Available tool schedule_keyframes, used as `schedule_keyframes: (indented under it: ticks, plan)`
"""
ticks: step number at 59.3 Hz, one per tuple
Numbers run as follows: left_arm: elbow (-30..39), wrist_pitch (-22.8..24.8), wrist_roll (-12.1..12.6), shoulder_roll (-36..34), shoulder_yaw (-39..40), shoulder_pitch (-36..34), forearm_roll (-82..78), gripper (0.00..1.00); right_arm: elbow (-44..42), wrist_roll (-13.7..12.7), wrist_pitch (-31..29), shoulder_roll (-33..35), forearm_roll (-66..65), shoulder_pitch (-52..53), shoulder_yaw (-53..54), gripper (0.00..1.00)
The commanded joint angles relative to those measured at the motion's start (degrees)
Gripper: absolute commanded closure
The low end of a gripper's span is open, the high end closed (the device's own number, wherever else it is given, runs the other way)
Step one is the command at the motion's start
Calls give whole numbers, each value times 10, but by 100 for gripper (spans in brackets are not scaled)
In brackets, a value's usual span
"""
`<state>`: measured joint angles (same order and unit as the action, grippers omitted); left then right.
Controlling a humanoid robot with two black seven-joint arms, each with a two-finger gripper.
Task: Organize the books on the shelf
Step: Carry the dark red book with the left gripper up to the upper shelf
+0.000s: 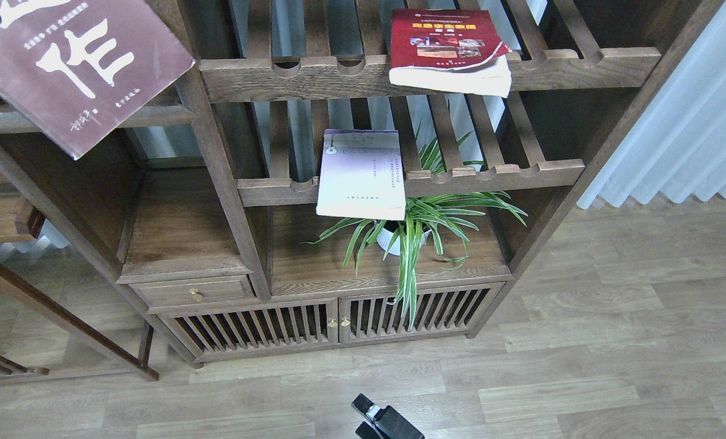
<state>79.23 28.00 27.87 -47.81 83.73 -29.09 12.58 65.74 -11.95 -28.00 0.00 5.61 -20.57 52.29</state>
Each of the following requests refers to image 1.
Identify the maroon book with white characters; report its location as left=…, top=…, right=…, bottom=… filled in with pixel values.
left=0, top=1, right=194, bottom=159

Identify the dark wooden bookshelf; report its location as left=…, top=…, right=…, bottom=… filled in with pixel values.
left=0, top=1, right=722, bottom=364

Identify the green spider plant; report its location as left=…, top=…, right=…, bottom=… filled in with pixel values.
left=305, top=122, right=528, bottom=330

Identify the white curtain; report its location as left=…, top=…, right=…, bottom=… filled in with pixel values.
left=577, top=2, right=726, bottom=209

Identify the white and purple book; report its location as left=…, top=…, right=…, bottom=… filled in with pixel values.
left=316, top=129, right=405, bottom=221

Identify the red paperback book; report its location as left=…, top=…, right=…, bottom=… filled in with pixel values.
left=390, top=9, right=511, bottom=98

